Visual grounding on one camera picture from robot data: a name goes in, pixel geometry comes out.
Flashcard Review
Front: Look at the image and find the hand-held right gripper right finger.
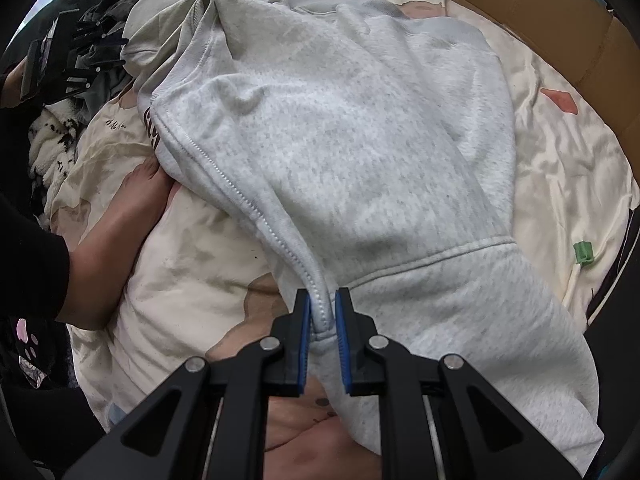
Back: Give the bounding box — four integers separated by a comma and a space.
334, 287, 583, 480

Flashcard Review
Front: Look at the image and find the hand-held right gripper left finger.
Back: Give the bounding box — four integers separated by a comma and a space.
62, 288, 313, 480

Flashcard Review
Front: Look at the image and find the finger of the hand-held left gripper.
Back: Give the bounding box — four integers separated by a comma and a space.
64, 51, 127, 98
72, 14, 130, 55

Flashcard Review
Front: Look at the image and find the light grey sweatshirt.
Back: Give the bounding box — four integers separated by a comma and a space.
121, 0, 606, 466

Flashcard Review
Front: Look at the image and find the camouflage garment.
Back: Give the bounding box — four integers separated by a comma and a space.
42, 0, 138, 126

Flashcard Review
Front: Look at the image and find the white black spotted fleece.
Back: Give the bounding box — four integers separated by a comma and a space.
27, 97, 96, 201

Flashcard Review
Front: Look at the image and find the black paw print garment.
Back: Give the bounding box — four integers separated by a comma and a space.
0, 310, 76, 391

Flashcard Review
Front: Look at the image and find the cream bear print blanket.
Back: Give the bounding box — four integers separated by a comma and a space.
42, 0, 636, 441

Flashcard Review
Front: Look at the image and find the brown cardboard sheet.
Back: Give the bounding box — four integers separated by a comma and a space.
415, 0, 640, 151

